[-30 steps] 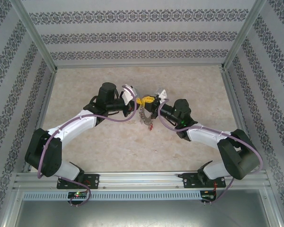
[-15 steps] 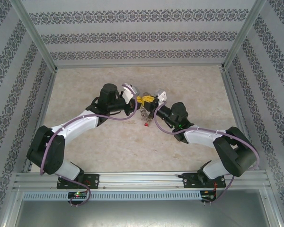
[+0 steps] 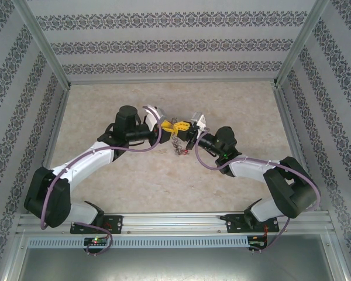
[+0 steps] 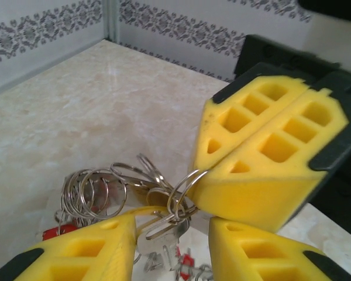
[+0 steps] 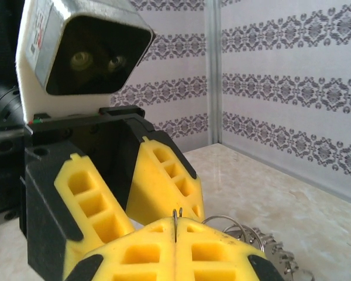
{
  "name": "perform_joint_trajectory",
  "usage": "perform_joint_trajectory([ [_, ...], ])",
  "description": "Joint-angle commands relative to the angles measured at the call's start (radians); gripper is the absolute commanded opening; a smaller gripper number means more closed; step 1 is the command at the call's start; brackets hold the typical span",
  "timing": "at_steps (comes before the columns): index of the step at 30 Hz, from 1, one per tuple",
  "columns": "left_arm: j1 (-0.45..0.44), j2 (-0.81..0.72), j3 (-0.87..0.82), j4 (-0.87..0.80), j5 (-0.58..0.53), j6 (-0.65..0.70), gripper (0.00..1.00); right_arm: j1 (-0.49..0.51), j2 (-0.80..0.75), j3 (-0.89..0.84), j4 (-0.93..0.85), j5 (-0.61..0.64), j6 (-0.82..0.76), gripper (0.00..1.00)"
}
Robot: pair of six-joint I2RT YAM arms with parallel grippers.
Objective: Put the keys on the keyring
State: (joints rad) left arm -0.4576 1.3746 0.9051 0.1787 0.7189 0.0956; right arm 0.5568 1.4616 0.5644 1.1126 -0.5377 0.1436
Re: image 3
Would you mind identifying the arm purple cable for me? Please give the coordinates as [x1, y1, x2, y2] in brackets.
[194, 128, 322, 254]
[39, 104, 164, 258]

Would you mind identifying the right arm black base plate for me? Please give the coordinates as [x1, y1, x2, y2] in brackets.
[225, 213, 280, 234]

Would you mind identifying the aluminium side rail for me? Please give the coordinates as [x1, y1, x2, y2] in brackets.
[27, 86, 73, 216]
[273, 84, 321, 211]

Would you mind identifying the aluminium frame post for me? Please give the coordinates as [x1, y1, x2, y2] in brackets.
[11, 0, 73, 88]
[273, 0, 331, 88]

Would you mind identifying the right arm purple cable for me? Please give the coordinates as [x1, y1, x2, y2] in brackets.
[194, 128, 322, 254]

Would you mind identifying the aluminium frame leg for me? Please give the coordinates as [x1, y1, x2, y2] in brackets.
[0, 229, 29, 281]
[321, 232, 351, 281]

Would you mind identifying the slotted grey cable duct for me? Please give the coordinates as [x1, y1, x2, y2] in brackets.
[27, 236, 249, 249]

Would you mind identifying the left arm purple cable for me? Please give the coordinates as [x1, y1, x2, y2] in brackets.
[39, 104, 164, 258]

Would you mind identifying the aluminium mounting rail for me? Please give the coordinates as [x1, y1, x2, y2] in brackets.
[16, 212, 333, 235]

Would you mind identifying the grey metal sheet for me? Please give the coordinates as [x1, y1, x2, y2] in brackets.
[17, 247, 340, 281]

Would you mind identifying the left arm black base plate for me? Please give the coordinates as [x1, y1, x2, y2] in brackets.
[70, 215, 124, 235]

